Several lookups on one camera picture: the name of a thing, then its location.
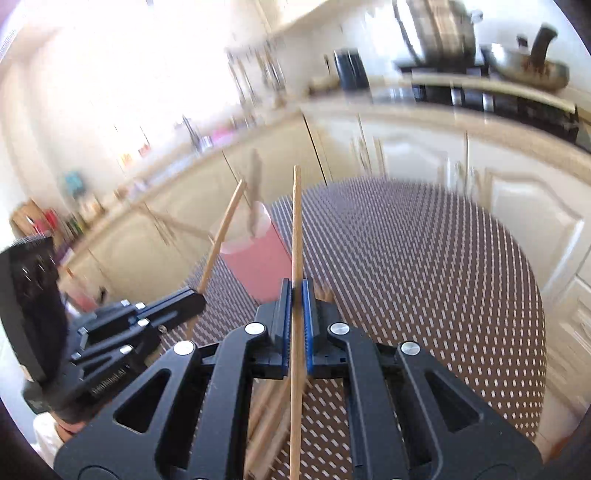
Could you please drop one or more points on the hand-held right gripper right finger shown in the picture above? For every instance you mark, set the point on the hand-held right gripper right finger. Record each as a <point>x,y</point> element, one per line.
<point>308,323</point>

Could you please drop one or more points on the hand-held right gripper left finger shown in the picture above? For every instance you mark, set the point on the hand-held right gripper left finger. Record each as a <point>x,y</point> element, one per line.
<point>287,304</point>

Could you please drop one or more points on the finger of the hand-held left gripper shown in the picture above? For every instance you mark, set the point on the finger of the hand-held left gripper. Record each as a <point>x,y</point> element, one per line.
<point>120,348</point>
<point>152,309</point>

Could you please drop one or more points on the pink ceramic cup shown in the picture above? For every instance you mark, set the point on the pink ceramic cup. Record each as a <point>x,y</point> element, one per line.
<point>258,267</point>

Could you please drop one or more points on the brown wooden chopstick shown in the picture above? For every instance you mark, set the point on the brown wooden chopstick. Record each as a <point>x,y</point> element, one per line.
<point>255,184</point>
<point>298,230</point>
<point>224,230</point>

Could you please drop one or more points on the pile of wooden chopsticks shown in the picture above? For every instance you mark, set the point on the pile of wooden chopsticks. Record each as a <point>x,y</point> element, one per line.
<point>268,415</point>

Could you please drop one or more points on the person's left forearm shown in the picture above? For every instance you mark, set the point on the person's left forearm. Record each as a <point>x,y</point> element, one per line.
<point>69,427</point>

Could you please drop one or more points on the brown polka dot tablecloth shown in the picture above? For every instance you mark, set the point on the brown polka dot tablecloth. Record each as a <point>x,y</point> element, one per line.
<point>415,277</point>

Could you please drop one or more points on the pink basin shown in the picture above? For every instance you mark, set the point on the pink basin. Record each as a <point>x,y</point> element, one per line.
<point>224,137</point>

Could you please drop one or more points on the metal sink faucet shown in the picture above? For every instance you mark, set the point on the metal sink faucet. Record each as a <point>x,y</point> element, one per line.
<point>193,134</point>

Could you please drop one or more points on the cream kitchen base cabinet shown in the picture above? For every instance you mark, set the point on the cream kitchen base cabinet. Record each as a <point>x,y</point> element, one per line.
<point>415,152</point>

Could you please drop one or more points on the hanging metal ladle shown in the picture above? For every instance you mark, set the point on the hanging metal ladle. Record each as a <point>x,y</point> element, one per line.
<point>244,78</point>

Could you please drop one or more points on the hanging metal skimmer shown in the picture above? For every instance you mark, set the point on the hanging metal skimmer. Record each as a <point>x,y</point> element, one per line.
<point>272,74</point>

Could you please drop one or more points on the black electric kettle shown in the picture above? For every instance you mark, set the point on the black electric kettle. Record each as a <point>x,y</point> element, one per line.
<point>351,69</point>

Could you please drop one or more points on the beige kitchen countertop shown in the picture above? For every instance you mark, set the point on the beige kitchen countertop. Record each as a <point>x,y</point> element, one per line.
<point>461,121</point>

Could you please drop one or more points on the black gas stove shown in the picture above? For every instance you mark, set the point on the black gas stove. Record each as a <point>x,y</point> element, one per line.
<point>508,104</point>

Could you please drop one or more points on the steel steamer pot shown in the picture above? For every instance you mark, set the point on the steel steamer pot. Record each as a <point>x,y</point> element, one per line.
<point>438,32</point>

